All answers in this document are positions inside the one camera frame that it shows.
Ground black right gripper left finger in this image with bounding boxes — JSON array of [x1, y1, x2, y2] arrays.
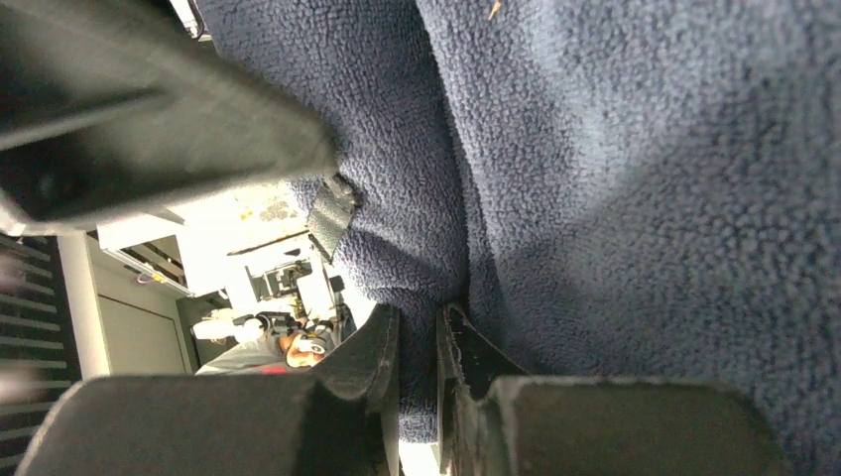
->
[[17, 305, 401, 475]]

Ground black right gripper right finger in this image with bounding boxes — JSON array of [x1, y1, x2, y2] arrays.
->
[[436, 304, 788, 475]]

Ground person in background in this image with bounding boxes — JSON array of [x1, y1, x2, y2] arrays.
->
[[191, 308, 346, 375]]

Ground dark grey cloth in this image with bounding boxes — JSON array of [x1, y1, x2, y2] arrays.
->
[[199, 1, 840, 475]]

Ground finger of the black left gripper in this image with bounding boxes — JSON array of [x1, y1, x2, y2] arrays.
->
[[1, 1, 338, 224]]

